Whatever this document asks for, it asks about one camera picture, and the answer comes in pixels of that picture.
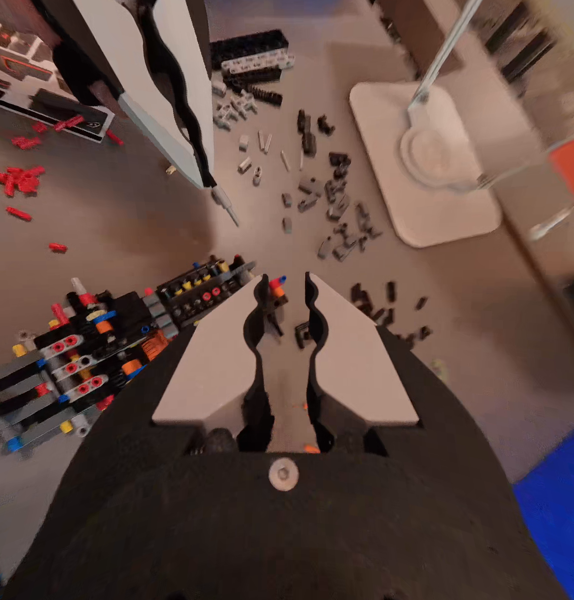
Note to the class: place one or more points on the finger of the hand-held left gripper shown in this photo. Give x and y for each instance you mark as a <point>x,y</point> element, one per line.
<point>193,56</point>
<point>113,47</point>

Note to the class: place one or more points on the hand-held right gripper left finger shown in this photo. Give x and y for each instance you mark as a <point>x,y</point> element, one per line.
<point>207,375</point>

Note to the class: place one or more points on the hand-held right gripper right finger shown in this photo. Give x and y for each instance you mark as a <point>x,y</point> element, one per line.
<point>366,375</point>

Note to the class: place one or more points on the black lego angle connector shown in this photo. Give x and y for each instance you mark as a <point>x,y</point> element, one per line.
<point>300,335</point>

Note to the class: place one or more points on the lego car chassis model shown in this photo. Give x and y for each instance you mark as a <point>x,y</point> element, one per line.
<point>118,309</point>

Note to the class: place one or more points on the black axle with grey sleeve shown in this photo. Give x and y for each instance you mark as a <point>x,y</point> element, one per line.
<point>223,201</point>

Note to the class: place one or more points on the stack of long lego beams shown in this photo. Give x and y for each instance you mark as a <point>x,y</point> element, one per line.
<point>249,47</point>

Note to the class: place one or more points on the pile of black lego pieces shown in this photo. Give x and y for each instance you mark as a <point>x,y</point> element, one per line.
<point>366,300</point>

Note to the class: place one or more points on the pile of red lego pins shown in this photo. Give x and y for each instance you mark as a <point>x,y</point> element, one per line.
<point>19,180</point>

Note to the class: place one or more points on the scattered grey lego pieces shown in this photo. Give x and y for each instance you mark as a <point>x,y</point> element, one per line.
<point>310,187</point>

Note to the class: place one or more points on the clear glass lamp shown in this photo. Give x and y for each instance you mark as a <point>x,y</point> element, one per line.
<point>432,154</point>

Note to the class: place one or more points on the blue box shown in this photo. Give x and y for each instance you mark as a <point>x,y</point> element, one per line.
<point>558,515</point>

